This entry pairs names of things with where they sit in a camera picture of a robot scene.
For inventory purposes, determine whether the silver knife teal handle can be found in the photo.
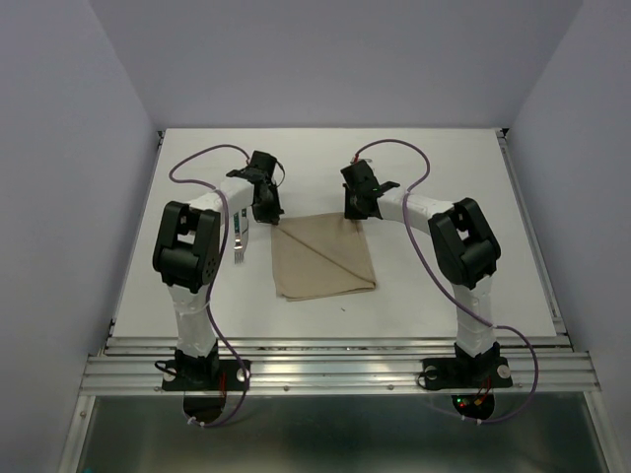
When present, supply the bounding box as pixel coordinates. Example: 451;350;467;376
240;208;248;251

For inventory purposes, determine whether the silver fork teal handle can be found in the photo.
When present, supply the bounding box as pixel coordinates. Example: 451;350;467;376
233;211;245;265

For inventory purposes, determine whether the beige cloth napkin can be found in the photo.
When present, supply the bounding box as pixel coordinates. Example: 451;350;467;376
271;213;377;302

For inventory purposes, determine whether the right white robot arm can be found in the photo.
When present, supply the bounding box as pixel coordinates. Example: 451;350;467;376
341;161;501;384

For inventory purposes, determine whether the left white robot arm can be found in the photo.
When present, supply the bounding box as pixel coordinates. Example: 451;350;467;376
152;151;283;388

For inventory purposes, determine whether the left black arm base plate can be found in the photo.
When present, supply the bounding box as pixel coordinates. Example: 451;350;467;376
154;359;249;392

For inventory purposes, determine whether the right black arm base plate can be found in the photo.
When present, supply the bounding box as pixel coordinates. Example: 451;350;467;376
416;357;513;391

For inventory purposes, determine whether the aluminium rail frame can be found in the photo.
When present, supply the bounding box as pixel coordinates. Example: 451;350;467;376
60;128;611;472

